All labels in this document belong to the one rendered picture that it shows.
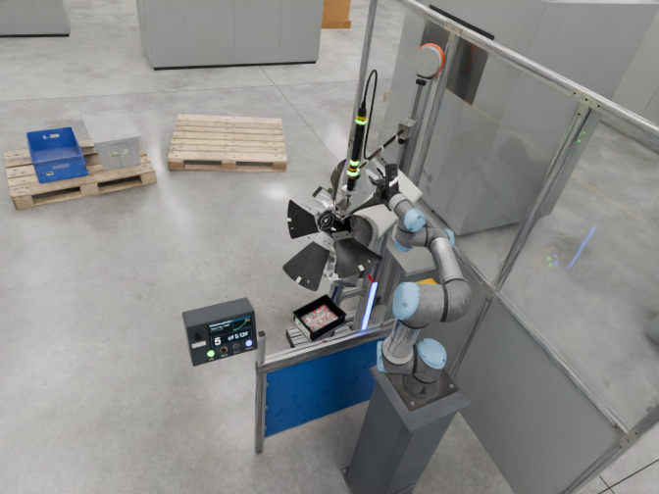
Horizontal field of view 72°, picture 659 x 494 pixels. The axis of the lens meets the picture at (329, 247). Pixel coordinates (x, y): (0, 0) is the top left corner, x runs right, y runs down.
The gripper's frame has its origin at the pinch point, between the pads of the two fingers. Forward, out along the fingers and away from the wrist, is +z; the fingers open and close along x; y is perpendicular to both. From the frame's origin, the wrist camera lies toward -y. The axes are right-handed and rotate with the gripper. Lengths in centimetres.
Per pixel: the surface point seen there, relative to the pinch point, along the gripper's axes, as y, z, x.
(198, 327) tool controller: 42, -24, -79
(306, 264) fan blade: 65, 18, -17
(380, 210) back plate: 47, 28, 29
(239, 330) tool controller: 48, -26, -64
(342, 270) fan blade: 50, -5, -9
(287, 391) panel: 113, -21, -39
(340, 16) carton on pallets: 148, 757, 360
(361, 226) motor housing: 49, 20, 13
